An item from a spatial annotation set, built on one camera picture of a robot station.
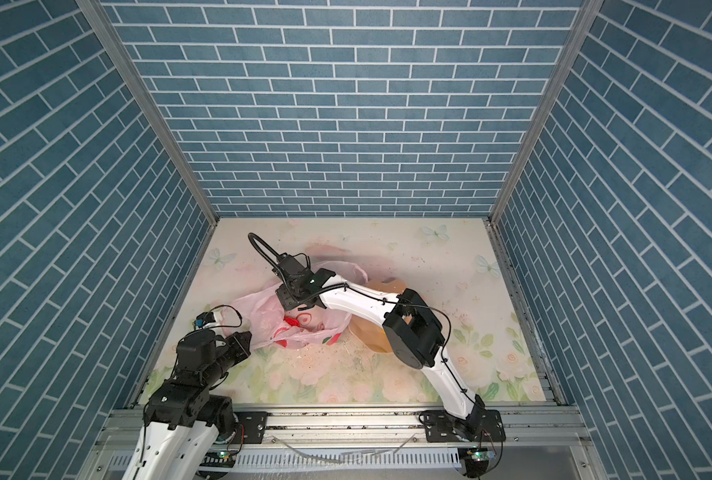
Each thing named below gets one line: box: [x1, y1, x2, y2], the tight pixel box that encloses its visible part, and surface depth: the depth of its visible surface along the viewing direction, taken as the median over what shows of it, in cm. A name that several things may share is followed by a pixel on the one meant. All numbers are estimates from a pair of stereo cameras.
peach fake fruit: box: [296, 306, 327, 332], surface depth 95 cm
